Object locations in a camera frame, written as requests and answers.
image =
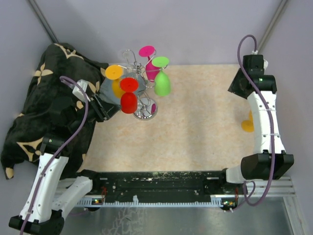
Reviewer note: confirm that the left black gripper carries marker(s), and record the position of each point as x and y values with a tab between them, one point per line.
104	110

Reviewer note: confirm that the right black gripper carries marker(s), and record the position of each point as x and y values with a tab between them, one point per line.
234	86

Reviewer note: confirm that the red plastic wine glass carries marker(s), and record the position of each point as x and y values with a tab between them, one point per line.
128	100

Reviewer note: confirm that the orange wine glass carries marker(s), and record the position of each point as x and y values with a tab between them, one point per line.
114	73
247	125

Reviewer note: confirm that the orange wine glass front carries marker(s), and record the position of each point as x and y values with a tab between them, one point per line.
247	125

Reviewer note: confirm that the green plastic wine glass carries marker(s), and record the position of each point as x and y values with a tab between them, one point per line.
162	82

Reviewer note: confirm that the pink plastic wine glass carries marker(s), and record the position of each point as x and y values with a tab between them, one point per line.
151	70

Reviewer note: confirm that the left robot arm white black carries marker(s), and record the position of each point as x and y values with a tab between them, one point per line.
43	214

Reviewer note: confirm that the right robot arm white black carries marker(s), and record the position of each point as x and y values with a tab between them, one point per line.
260	91

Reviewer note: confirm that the chrome wine glass rack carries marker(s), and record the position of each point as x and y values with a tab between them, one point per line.
146	107

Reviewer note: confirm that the grey folded cloth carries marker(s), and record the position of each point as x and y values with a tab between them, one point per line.
111	92

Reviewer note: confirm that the black floral blanket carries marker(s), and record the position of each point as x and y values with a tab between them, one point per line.
25	136

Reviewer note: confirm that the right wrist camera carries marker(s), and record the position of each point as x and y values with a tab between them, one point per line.
265	64

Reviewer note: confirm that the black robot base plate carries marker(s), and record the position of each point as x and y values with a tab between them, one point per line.
164	186

